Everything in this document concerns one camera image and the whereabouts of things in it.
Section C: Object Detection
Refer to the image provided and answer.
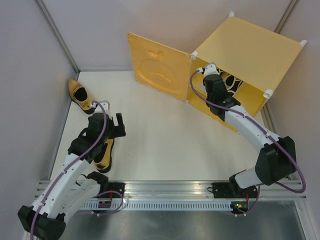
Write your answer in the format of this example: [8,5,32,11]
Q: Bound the white black sneaker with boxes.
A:
[199,82,206,93]
[222,72,243,96]

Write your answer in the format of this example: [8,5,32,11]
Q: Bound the gold loafer shoe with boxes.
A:
[67,78,95,115]
[93,138,115,174]

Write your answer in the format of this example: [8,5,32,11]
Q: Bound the yellow cabinet door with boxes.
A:
[127,32,192,101]

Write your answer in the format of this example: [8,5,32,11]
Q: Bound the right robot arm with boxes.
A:
[202,74,297,198]

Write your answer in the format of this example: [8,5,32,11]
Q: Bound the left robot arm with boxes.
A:
[17,112,126,240]

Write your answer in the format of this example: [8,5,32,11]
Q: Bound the yellow plastic shoe cabinet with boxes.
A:
[189,16,304,116]

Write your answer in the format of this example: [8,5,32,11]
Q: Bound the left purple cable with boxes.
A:
[31,100,111,240]

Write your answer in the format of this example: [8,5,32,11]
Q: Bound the purple cable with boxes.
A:
[31,100,111,240]
[189,69,307,216]

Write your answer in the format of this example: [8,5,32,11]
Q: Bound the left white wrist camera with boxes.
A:
[91,100,112,118]

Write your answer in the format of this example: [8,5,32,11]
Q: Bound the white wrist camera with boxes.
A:
[91,100,112,118]
[197,62,220,77]

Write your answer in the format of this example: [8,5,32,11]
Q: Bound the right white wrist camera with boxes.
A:
[197,62,220,77]

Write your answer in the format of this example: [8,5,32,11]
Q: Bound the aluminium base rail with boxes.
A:
[34,179,307,203]

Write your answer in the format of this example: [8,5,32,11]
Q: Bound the white slotted cable duct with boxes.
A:
[80,200,233,212]

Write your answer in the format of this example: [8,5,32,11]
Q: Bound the right aluminium corner post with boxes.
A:
[273,0,300,34]

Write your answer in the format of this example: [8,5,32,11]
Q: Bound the aluminium corner post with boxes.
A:
[273,0,300,34]
[34,0,81,76]

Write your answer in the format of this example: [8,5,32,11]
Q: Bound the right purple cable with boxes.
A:
[189,69,307,216]

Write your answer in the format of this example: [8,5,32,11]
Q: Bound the left aluminium corner post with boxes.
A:
[34,0,81,76]

